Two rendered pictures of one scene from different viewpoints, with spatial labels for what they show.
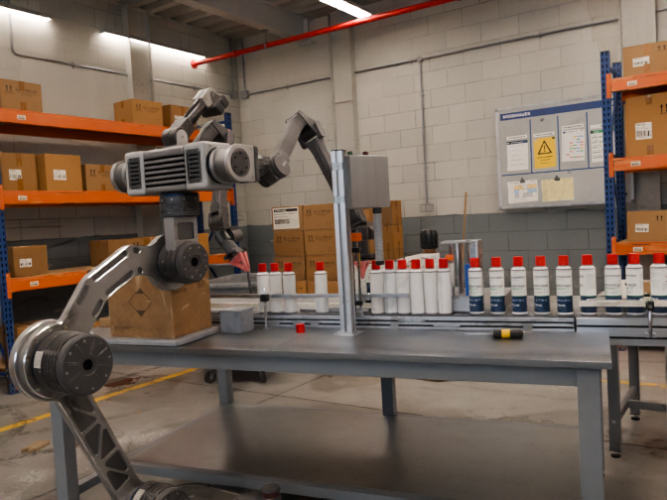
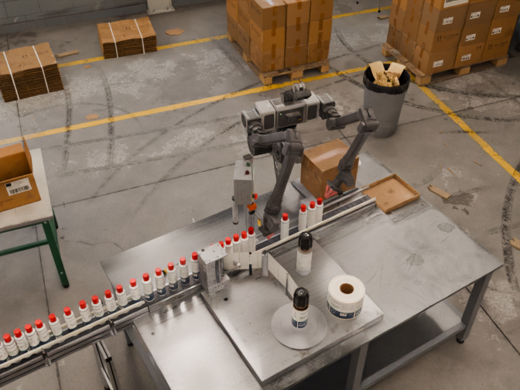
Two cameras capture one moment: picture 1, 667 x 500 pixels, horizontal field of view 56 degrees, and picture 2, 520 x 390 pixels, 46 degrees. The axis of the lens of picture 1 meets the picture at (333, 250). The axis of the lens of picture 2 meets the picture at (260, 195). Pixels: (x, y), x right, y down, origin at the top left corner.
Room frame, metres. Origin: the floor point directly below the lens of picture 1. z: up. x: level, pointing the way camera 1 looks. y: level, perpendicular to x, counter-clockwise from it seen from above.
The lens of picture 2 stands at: (3.93, -2.20, 3.64)
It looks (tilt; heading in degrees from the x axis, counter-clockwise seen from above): 42 degrees down; 125
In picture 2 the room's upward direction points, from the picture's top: straight up
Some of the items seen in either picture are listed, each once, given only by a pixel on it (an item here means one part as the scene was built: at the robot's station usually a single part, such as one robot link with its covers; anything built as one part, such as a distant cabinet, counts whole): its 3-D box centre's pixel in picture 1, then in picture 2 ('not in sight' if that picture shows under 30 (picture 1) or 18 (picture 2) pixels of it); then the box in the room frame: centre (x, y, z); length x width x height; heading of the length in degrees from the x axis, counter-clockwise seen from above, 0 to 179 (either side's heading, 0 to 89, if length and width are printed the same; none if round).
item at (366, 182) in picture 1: (362, 183); (244, 183); (2.34, -0.12, 1.38); 0.17 x 0.10 x 0.19; 122
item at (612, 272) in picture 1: (612, 284); (121, 298); (2.09, -0.92, 0.98); 0.05 x 0.05 x 0.20
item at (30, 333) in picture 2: not in sight; (32, 338); (1.90, -1.37, 0.98); 0.05 x 0.05 x 0.20
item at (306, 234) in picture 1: (340, 271); not in sight; (6.50, -0.06, 0.70); 1.20 x 0.82 x 1.39; 62
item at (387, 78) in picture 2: not in sight; (388, 82); (1.96, 2.70, 0.50); 0.42 x 0.41 x 0.28; 56
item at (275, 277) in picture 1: (276, 288); (311, 214); (2.59, 0.24, 0.98); 0.05 x 0.05 x 0.20
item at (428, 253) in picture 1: (430, 259); (300, 308); (2.94, -0.45, 1.04); 0.09 x 0.09 x 0.29
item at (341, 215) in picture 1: (343, 242); (248, 200); (2.31, -0.04, 1.16); 0.04 x 0.04 x 0.67; 67
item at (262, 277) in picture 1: (263, 288); (318, 210); (2.61, 0.30, 0.98); 0.05 x 0.05 x 0.20
